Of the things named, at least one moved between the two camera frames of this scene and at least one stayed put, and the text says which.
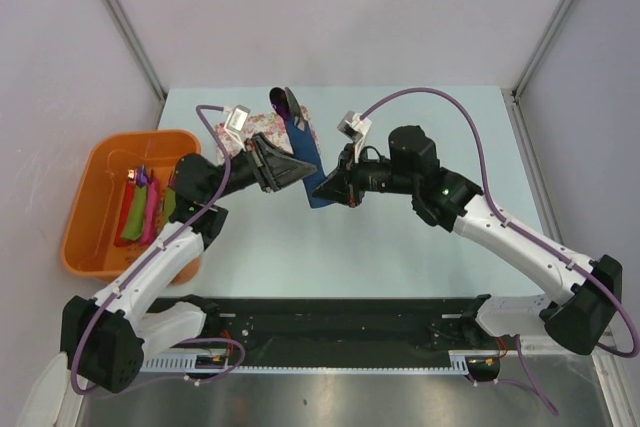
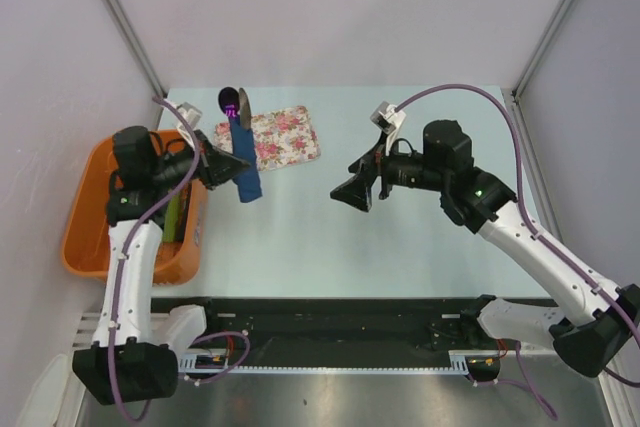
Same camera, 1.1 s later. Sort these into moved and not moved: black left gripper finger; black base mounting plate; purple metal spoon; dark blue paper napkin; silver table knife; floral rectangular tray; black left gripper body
Moved: black left gripper body; purple metal spoon; dark blue paper napkin; silver table knife; black left gripper finger
Not moved: floral rectangular tray; black base mounting plate
